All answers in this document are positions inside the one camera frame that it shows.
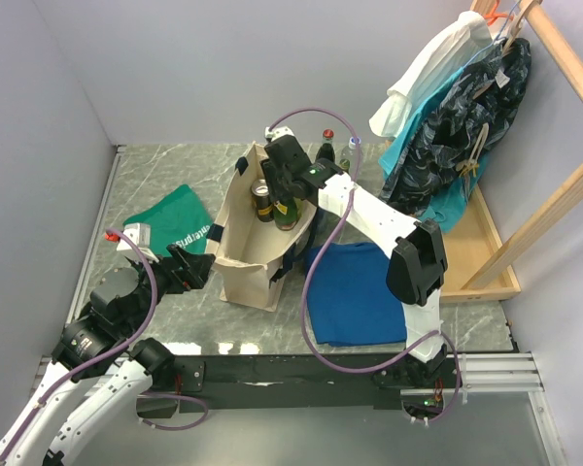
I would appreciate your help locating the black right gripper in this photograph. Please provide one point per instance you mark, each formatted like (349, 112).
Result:
(276, 191)

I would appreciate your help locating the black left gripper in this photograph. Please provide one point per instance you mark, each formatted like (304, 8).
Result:
(193, 272)

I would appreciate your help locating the dark cola glass bottle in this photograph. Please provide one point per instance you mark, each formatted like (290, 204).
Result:
(326, 150)

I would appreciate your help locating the green glass bottle gold cap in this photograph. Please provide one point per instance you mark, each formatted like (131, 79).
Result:
(286, 213)

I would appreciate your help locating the clear water bottle blue cap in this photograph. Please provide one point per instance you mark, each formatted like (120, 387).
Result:
(352, 151)

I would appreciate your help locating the beige canvas tote bag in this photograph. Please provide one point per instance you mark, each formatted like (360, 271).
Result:
(252, 256)

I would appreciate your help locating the green glass bottle front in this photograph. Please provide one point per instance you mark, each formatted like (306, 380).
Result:
(320, 221)

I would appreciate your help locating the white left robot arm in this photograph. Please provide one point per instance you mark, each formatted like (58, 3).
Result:
(100, 362)

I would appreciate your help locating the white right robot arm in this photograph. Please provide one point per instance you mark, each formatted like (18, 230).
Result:
(415, 248)

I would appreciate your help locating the silver beverage can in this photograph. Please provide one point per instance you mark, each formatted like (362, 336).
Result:
(261, 200)

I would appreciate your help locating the green folded t-shirt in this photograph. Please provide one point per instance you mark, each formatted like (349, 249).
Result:
(178, 218)

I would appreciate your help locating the blue folded t-shirt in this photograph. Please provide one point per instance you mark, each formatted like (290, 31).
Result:
(349, 302)

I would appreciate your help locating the dark patterned hanging shirt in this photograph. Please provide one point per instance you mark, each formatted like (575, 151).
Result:
(446, 146)

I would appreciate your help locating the wooden clothes rack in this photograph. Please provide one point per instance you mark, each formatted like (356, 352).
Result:
(523, 233)

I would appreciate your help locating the white hanging shirt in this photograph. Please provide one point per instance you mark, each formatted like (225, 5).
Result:
(440, 58)

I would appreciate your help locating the orange clothes hanger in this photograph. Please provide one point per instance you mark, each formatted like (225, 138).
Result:
(493, 14)

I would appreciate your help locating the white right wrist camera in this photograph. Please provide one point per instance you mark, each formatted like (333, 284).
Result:
(274, 133)

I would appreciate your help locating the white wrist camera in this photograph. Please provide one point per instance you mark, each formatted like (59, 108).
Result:
(274, 133)
(134, 242)

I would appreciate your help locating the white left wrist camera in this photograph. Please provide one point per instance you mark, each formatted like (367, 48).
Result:
(134, 242)

